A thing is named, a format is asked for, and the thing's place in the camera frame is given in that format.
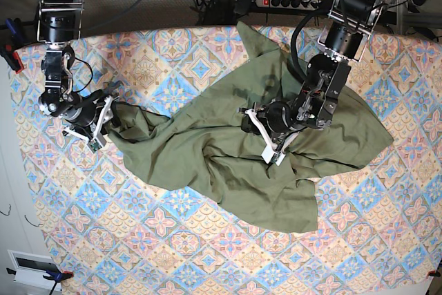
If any patterned tablecloth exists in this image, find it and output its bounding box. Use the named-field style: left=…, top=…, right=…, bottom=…
left=9, top=34, right=441, bottom=294

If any blue clamp bottom left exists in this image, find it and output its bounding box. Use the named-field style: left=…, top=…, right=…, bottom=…
left=6, top=268, right=73, bottom=294

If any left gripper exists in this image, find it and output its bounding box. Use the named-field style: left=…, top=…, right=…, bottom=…
left=237, top=101, right=304, bottom=164

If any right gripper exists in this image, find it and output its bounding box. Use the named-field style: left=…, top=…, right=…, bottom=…
left=61, top=81, right=123, bottom=152

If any white power strip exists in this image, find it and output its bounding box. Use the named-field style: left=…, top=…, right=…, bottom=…
left=255, top=0, right=321, bottom=11

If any orange clamp bottom right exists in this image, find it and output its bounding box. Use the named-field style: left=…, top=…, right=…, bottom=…
left=427, top=270, right=441, bottom=278

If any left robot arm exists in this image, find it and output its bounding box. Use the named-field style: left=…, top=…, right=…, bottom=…
left=240, top=0, right=391, bottom=165

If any green t-shirt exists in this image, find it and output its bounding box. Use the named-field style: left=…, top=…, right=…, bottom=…
left=107, top=23, right=394, bottom=233

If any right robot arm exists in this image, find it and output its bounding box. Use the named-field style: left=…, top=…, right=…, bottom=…
left=37, top=0, right=122, bottom=153

